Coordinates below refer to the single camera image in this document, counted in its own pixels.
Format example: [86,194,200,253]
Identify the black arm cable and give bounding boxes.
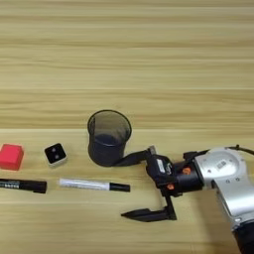
[225,144,254,156]

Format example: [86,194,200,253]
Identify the white marker black cap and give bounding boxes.
[59,177,132,193]

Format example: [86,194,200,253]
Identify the black mesh pen cup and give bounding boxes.
[86,109,133,168]

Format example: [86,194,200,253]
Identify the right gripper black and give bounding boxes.
[113,145,206,223]

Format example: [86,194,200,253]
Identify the red cube block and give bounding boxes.
[0,143,25,172]

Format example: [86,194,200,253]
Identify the white die black dotted face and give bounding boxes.
[44,142,68,168]

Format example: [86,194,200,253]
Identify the black marker pen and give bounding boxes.
[0,178,48,194]

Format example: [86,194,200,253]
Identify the small black box white label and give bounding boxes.
[145,153,175,187]

